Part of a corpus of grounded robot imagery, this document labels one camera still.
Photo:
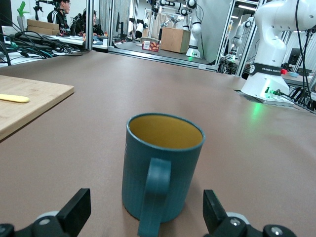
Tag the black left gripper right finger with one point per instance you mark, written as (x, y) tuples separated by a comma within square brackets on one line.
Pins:
[(214, 212)]

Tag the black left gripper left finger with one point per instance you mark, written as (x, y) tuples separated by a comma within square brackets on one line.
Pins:
[(74, 212)]

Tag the teal mug with yellow inside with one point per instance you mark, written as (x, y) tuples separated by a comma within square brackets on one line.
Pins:
[(138, 177)]

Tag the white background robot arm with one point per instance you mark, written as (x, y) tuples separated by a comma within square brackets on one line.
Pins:
[(196, 29), (240, 30)]

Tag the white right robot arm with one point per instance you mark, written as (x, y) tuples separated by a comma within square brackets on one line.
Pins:
[(266, 49)]

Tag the bamboo cutting board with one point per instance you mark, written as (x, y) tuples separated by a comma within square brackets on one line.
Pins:
[(32, 103)]

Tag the yellow plastic fork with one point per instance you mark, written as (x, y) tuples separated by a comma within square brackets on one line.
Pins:
[(14, 98)]

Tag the red connector cap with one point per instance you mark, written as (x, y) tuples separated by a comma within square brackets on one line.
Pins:
[(284, 71)]

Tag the blue tray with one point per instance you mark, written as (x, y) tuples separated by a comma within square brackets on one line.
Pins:
[(293, 74)]

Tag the black computer monitor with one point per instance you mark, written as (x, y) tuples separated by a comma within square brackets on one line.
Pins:
[(296, 56), (119, 27)]

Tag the large cardboard box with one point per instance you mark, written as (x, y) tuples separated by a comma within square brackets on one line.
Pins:
[(175, 39)]

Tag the red snack box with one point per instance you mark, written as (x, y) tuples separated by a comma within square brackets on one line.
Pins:
[(150, 46)]

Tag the seated person in dark clothes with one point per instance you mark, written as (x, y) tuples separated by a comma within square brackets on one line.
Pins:
[(98, 28)]

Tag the flat cardboard box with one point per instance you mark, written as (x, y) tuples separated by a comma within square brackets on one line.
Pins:
[(39, 27)]

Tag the person in black jacket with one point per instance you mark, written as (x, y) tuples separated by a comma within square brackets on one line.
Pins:
[(55, 19)]

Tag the green plant ornament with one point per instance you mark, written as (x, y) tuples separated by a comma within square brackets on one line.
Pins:
[(22, 8)]

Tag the aluminium frame post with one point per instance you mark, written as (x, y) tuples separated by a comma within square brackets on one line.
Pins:
[(89, 24)]

